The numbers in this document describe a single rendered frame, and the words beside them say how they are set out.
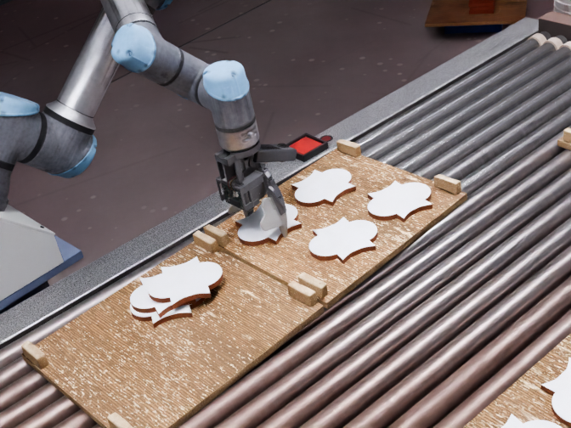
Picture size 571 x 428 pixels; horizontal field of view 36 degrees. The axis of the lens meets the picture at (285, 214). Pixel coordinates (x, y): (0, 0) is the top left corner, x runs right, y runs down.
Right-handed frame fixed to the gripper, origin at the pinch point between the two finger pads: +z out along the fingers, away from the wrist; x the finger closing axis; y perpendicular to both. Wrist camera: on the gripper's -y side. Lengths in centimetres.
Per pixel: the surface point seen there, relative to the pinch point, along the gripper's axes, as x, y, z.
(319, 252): 15.7, 1.5, -0.4
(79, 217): -183, -38, 95
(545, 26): -4, -107, 5
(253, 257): 5.0, 8.9, 0.5
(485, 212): 31.1, -28.8, 3.5
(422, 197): 20.4, -23.3, 0.4
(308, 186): -2.1, -13.8, 0.0
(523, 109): 14, -68, 5
